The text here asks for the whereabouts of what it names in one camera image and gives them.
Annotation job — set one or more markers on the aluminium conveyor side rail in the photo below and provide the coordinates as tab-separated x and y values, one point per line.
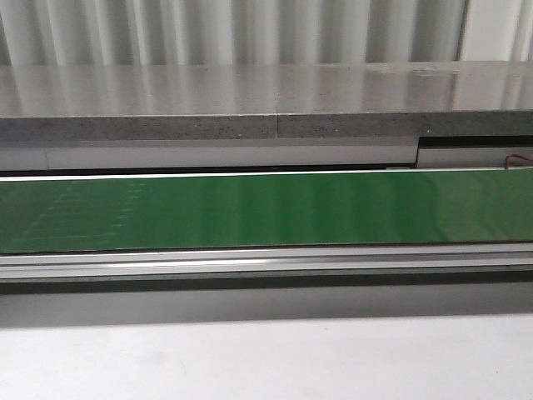
267	260

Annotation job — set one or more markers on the grey stone counter slab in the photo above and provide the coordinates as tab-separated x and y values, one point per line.
400	100

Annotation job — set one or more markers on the white corrugated curtain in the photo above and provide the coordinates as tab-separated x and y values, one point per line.
263	32

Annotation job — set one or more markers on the green conveyor belt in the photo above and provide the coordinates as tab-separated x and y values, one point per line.
265	210

